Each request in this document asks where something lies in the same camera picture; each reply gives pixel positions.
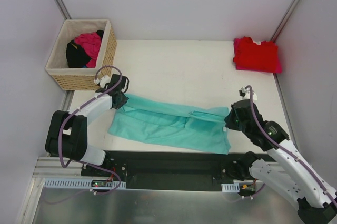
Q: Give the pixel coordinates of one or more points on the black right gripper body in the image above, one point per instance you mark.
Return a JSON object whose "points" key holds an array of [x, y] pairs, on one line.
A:
{"points": [[230, 119]]}

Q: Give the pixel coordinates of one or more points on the teal t shirt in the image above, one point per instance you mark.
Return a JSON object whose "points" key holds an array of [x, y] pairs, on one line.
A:
{"points": [[173, 125]]}

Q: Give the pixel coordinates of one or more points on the wicker basket with liner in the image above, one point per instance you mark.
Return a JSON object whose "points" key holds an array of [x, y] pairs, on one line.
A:
{"points": [[80, 78]]}

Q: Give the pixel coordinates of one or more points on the red t shirt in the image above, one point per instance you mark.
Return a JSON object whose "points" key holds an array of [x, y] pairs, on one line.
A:
{"points": [[256, 55]]}

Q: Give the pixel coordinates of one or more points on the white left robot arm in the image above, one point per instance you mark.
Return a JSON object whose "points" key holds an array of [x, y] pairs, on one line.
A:
{"points": [[68, 132]]}

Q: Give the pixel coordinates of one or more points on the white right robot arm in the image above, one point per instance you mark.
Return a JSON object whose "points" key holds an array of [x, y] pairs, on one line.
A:
{"points": [[312, 197]]}

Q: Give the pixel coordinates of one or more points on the magenta t shirt in basket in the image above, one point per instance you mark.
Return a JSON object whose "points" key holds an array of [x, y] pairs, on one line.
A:
{"points": [[91, 43]]}

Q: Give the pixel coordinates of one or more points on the black t shirt in basket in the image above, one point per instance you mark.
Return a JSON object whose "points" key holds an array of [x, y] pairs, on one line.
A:
{"points": [[75, 55]]}

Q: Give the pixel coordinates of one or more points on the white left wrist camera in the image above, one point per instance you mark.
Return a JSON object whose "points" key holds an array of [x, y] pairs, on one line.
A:
{"points": [[102, 82]]}

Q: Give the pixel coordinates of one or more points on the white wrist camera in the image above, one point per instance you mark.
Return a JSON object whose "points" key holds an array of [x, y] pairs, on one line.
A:
{"points": [[102, 82], [246, 94]]}

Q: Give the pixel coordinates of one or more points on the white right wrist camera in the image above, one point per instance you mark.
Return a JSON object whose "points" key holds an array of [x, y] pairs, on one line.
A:
{"points": [[246, 94]]}

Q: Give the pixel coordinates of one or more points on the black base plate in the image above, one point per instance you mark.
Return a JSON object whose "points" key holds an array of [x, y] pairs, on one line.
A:
{"points": [[172, 170]]}

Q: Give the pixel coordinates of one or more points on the right white cable duct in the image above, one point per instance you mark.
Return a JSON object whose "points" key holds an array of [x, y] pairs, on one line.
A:
{"points": [[231, 188]]}

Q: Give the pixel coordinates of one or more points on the white cable duct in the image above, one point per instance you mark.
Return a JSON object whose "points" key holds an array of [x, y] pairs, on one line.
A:
{"points": [[71, 183], [231, 188]]}

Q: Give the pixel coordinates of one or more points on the left white cable duct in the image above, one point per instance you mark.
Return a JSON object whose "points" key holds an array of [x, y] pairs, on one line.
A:
{"points": [[71, 183]]}

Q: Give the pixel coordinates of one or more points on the right aluminium frame post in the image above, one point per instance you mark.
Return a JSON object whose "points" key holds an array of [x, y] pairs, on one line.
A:
{"points": [[285, 19]]}

